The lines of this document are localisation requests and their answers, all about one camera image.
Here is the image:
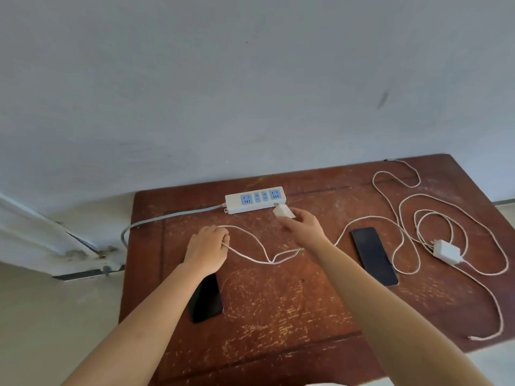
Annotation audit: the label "person's right forearm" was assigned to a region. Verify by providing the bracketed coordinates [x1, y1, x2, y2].
[310, 242, 494, 386]

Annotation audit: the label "person's right hand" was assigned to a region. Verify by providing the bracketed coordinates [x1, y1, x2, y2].
[278, 208, 334, 258]

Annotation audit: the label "black smartphone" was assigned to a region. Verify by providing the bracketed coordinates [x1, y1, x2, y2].
[351, 227, 400, 287]
[188, 273, 224, 324]

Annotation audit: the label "person's left forearm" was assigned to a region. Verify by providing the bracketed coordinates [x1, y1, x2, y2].
[62, 261, 219, 386]

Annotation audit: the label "person's left hand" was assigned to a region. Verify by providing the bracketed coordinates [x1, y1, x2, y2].
[184, 226, 231, 277]

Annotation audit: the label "white charging cable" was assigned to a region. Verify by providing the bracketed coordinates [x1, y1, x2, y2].
[398, 194, 509, 341]
[217, 158, 423, 276]

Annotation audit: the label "white wall trim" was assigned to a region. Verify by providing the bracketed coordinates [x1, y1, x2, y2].
[0, 192, 126, 280]

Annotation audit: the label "grey power strip cord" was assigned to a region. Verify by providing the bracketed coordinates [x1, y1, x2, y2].
[121, 203, 227, 250]

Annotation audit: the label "white power strip blue sockets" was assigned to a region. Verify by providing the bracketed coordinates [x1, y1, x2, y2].
[225, 187, 287, 215]

